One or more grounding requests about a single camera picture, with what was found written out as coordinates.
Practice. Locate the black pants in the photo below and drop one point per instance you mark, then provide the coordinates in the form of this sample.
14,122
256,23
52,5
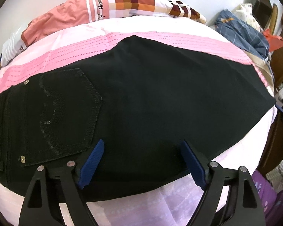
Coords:
155,103

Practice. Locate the pink checked bed sheet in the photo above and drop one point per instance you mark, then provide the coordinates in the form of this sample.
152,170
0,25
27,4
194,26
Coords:
155,38

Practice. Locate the purple printed cloth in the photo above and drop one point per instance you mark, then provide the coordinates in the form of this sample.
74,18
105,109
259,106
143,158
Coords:
271,197

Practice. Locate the wooden cabinet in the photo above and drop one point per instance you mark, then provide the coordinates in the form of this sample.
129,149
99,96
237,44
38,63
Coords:
281,58

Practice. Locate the orange cloth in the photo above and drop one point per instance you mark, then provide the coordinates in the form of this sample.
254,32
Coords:
274,40

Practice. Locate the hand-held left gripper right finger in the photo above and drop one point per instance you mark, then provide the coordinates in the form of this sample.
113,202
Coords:
194,166

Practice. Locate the blue plaid cloth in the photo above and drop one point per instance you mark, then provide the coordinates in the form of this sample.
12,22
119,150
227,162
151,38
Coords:
245,35

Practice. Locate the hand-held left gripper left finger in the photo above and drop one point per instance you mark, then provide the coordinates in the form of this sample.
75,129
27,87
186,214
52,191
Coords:
90,163

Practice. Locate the white printed cloth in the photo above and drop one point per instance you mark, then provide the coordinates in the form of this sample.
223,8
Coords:
246,13

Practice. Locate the folded plaid quilt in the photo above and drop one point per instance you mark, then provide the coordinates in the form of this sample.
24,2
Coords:
122,3

